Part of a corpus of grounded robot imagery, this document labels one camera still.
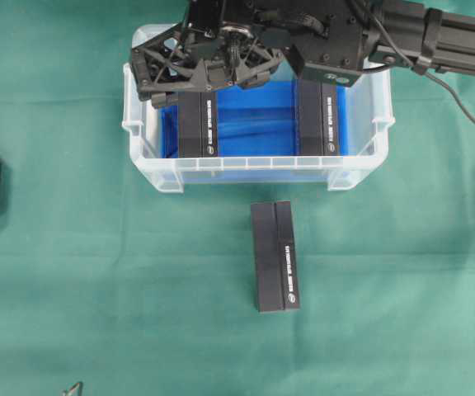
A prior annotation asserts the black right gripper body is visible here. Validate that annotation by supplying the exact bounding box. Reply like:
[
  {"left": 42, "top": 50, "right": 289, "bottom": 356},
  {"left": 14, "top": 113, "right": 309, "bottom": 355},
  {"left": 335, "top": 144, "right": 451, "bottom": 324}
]
[{"left": 130, "top": 22, "right": 282, "bottom": 101}]

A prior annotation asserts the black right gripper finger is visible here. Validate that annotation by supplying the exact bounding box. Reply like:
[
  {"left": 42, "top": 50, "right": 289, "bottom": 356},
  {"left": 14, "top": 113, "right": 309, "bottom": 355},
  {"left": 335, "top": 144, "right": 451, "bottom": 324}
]
[
  {"left": 239, "top": 80, "right": 269, "bottom": 89},
  {"left": 150, "top": 92, "right": 178, "bottom": 108}
]

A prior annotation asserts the black realsense box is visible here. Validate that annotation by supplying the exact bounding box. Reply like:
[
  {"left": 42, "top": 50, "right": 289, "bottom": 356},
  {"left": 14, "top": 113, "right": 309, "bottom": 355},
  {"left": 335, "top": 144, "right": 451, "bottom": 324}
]
[
  {"left": 251, "top": 201, "right": 300, "bottom": 313},
  {"left": 295, "top": 80, "right": 345, "bottom": 157},
  {"left": 178, "top": 92, "right": 219, "bottom": 158}
]

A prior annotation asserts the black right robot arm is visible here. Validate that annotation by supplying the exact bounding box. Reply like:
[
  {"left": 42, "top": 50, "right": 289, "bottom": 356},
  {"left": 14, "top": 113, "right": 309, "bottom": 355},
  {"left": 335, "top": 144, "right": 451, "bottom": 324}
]
[{"left": 130, "top": 1, "right": 475, "bottom": 107}]

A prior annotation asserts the clear plastic storage case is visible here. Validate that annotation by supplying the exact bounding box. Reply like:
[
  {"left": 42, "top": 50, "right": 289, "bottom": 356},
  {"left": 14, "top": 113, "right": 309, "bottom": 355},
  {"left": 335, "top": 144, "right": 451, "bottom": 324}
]
[{"left": 120, "top": 22, "right": 396, "bottom": 194}]

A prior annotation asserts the blue cloth liner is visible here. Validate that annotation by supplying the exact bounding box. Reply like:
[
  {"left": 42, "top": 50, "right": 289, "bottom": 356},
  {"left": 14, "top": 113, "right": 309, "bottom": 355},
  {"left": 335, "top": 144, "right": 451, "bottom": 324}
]
[{"left": 158, "top": 80, "right": 348, "bottom": 159}]

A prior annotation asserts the left gripper tip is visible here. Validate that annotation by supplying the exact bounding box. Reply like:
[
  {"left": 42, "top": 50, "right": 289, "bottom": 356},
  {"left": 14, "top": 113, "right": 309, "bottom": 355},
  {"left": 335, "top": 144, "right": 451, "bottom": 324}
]
[{"left": 61, "top": 381, "right": 84, "bottom": 396}]

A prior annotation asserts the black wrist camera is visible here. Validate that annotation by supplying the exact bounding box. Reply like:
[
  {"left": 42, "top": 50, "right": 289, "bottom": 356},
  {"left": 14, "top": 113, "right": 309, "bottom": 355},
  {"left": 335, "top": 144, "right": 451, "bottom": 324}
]
[{"left": 295, "top": 62, "right": 362, "bottom": 87}]

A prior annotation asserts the black cable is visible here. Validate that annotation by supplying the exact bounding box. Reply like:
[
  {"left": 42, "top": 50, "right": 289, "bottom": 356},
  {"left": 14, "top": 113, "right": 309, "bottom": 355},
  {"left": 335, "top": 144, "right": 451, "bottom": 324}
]
[{"left": 344, "top": 0, "right": 475, "bottom": 154}]

